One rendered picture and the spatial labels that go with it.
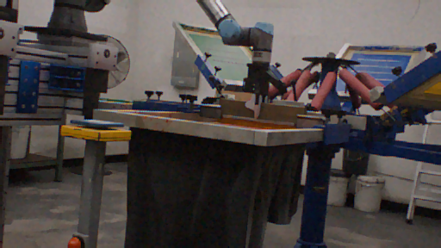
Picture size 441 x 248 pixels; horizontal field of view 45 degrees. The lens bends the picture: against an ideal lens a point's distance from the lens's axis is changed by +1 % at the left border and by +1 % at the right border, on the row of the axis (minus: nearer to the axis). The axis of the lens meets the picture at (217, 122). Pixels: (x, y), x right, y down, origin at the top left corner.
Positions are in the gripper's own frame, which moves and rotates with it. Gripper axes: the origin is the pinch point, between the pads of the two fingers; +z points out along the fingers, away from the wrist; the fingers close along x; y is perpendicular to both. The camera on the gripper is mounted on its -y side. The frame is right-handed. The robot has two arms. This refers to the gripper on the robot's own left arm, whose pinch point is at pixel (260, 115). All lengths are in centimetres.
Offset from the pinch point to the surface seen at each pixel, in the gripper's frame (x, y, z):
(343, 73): -67, -12, -22
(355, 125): -20.6, -31.2, 0.3
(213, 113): 2.7, 19.3, 1.0
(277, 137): 54, -29, 3
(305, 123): 2.7, -19.0, 0.9
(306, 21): -412, 133, -104
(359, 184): -377, 43, 74
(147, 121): 61, 9, 3
